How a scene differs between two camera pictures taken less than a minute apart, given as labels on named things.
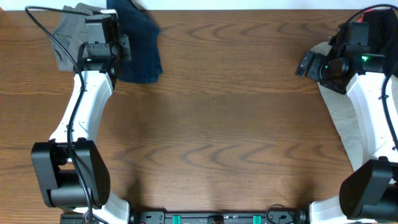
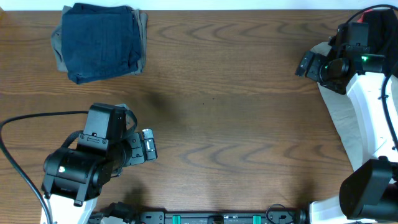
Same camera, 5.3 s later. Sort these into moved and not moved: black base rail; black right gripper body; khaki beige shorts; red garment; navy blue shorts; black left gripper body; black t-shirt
Moved: black left gripper body; navy blue shorts
Not moved: black base rail; black t-shirt; khaki beige shorts; red garment; black right gripper body
